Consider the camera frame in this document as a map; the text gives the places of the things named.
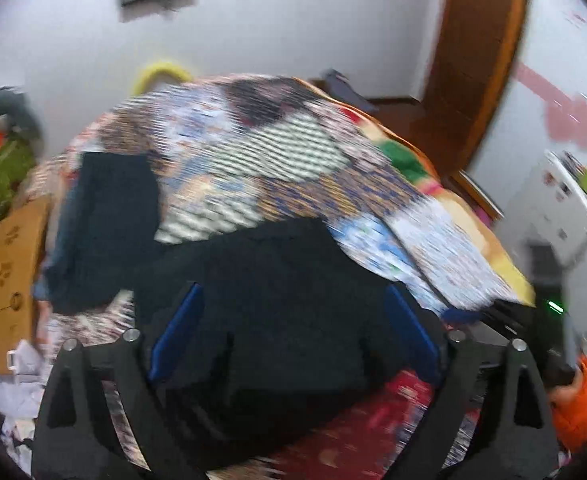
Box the blue jeans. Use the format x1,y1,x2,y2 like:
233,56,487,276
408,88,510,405
32,180,82,302

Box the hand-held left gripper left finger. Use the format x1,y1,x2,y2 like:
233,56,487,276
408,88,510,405
30,281,210,480

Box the white plastic box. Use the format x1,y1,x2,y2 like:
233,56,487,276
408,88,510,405
515,150,587,267

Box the green fabric bin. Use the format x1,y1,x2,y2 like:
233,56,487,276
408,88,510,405
0,139,38,234

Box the grey neck pillow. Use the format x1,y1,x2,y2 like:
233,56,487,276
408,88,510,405
0,86,48,147

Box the white heart-print wardrobe door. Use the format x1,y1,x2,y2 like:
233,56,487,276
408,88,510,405
467,0,587,361

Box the pile of white packets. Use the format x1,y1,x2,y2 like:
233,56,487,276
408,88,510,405
0,339,50,463

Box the brown wooden door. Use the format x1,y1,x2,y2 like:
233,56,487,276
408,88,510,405
420,0,531,177

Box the black pants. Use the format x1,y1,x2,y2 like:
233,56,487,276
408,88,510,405
134,217,454,472

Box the patchwork printed quilt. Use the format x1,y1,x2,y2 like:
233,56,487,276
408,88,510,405
24,74,537,480

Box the folded dark pants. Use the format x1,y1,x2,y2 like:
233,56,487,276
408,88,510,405
48,151,168,313

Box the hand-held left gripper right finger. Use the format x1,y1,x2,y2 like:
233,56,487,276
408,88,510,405
382,284,560,480

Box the bamboo lap desk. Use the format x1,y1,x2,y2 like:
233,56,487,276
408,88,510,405
0,194,53,374

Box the grey bag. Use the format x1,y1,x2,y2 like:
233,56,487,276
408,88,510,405
320,68,379,114

